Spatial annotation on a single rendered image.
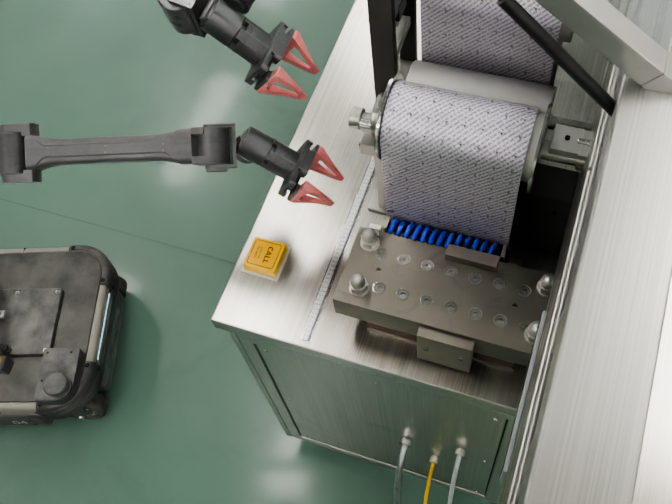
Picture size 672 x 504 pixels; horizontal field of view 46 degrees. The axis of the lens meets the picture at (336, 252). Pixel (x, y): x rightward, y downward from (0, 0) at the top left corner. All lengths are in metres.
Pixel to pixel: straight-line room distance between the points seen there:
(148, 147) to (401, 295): 0.53
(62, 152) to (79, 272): 1.08
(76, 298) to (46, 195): 0.67
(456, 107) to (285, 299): 0.55
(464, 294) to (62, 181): 1.99
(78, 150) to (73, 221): 1.48
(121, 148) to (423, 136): 0.55
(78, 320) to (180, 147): 1.14
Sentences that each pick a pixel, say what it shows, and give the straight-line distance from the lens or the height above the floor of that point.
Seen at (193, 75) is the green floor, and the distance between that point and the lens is 3.23.
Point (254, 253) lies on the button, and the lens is 1.62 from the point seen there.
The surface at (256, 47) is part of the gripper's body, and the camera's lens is 1.31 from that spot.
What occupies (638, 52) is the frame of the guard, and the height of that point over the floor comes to 1.70.
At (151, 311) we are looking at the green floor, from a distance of 2.70.
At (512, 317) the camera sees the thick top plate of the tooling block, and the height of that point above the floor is 1.03.
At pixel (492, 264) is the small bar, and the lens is 1.44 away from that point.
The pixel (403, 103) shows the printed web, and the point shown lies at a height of 1.31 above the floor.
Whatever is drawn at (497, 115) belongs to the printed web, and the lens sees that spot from 1.28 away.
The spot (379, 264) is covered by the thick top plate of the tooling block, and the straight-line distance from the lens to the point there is 1.45.
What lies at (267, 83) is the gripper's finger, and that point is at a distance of 1.32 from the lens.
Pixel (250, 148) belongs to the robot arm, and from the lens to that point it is 1.44.
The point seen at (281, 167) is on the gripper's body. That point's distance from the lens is 1.45.
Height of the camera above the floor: 2.31
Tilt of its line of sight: 61 degrees down
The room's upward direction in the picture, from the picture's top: 12 degrees counter-clockwise
